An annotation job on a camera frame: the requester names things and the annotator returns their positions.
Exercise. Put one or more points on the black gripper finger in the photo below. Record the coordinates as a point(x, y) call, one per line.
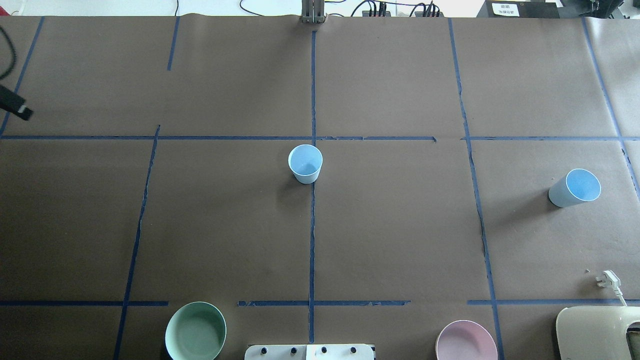
point(13, 103)

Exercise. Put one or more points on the light blue cup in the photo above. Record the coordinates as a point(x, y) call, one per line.
point(305, 162)
point(577, 187)

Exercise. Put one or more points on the aluminium frame post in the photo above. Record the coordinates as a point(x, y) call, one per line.
point(313, 11)

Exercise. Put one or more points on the pink bowl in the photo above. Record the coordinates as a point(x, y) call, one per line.
point(465, 340)

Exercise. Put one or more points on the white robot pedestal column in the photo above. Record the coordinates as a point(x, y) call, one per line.
point(340, 351)

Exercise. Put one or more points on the cream toaster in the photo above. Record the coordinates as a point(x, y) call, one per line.
point(590, 332)

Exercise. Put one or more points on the black power adapter box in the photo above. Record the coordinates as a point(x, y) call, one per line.
point(518, 9)

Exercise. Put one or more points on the mint green bowl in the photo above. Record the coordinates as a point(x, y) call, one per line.
point(196, 331)

